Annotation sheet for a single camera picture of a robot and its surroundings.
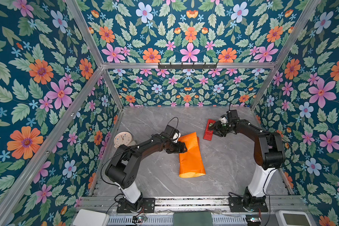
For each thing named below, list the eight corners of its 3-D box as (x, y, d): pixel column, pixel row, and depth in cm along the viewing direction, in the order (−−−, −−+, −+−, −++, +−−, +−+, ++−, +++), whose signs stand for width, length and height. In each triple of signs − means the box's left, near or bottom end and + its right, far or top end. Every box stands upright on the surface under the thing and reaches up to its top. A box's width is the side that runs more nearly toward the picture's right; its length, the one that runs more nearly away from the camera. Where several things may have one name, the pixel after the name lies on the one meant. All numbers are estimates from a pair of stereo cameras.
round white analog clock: (113, 148, 98) (111, 145, 95) (118, 134, 105) (116, 131, 102) (134, 148, 98) (133, 145, 95) (137, 134, 105) (136, 131, 102)
